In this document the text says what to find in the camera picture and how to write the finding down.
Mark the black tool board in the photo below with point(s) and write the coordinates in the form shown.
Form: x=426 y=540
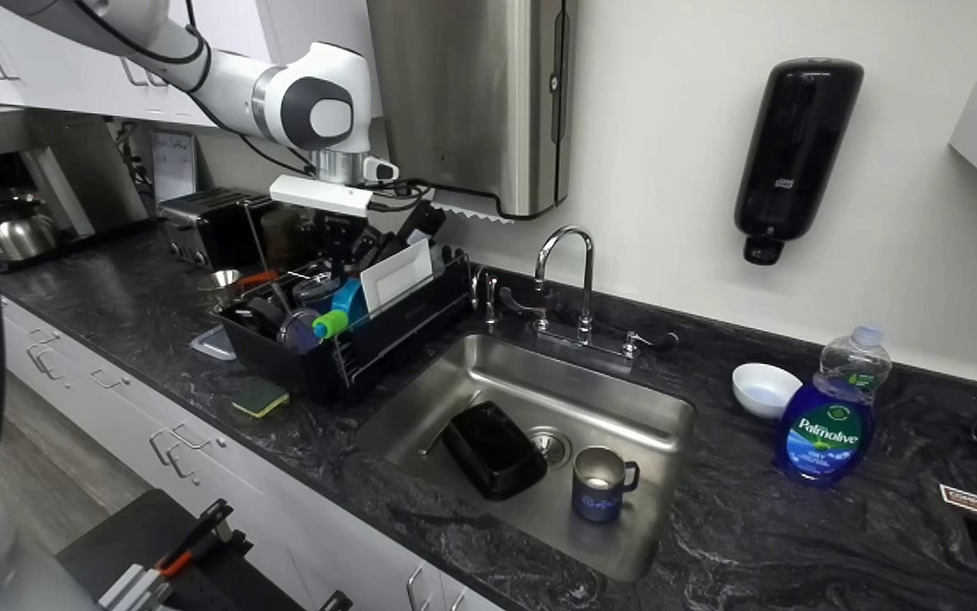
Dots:
x=105 y=540

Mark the black rectangular container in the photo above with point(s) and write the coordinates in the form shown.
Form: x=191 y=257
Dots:
x=497 y=453

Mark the steel bowl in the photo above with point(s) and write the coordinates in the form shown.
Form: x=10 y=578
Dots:
x=227 y=278

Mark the blue plastic bowl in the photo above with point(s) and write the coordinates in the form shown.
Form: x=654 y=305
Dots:
x=343 y=299

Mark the small round glass lid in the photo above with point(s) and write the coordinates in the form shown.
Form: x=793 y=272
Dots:
x=310 y=289

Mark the white square plate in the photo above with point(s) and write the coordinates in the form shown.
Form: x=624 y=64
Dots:
x=396 y=278

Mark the steel kettle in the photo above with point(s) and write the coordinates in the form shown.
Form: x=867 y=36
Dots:
x=18 y=235

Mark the black dish rack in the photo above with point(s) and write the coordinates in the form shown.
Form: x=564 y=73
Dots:
x=272 y=364

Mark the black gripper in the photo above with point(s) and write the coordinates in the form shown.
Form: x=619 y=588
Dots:
x=355 y=230

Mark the black wall soap dispenser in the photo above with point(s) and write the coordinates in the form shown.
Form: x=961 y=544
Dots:
x=796 y=146

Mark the chrome gooseneck faucet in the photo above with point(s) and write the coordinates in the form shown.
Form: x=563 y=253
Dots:
x=588 y=278

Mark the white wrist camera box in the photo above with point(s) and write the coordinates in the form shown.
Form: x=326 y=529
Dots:
x=320 y=195

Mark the yellow green sponge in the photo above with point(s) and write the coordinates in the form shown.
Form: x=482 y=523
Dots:
x=260 y=399

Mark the metal sink drain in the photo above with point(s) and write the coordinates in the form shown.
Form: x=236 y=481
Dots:
x=550 y=446

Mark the aluminium bracket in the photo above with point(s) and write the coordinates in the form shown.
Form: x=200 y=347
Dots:
x=127 y=584

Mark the stainless steel sink basin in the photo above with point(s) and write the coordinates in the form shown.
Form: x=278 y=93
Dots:
x=577 y=392

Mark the blue metal mug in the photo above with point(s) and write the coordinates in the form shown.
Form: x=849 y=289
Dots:
x=602 y=487

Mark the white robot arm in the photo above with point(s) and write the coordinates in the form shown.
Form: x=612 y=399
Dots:
x=313 y=115

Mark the white paper notice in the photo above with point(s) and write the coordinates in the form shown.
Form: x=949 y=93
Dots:
x=174 y=167

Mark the wide white upper cabinet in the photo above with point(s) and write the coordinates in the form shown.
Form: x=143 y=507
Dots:
x=59 y=88

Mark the purple translucent lid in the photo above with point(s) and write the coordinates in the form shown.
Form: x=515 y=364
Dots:
x=297 y=331

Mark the small white bowl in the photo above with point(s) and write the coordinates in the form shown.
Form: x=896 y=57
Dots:
x=764 y=392

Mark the steel paper towel dispenser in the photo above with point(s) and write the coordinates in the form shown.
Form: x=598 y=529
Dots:
x=468 y=102

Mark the black pliers orange grip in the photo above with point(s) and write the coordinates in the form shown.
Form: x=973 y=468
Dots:
x=203 y=531

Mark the white lower cabinet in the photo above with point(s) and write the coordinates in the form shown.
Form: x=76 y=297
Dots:
x=105 y=413

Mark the blue dish soap bottle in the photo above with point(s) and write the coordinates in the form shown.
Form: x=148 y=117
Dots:
x=827 y=436

